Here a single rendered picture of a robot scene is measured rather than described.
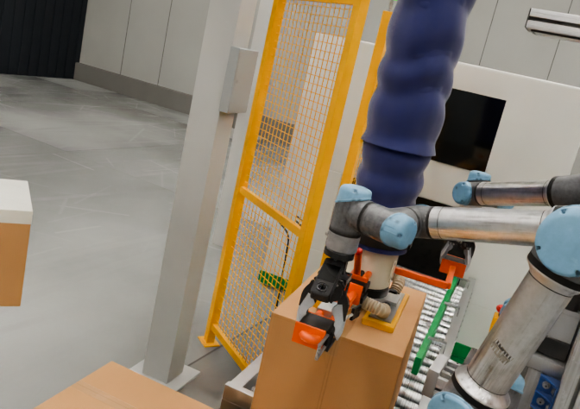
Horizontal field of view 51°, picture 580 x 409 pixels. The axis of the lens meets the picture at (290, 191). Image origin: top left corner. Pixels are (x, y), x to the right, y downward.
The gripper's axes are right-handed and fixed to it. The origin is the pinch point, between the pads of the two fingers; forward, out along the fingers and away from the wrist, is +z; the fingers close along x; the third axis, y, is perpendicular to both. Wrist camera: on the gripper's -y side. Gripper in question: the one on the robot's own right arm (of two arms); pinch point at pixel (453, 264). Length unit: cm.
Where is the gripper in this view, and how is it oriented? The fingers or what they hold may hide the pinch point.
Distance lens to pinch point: 228.1
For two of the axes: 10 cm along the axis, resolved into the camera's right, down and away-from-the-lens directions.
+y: -3.3, 1.5, -9.3
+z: -2.1, 9.5, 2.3
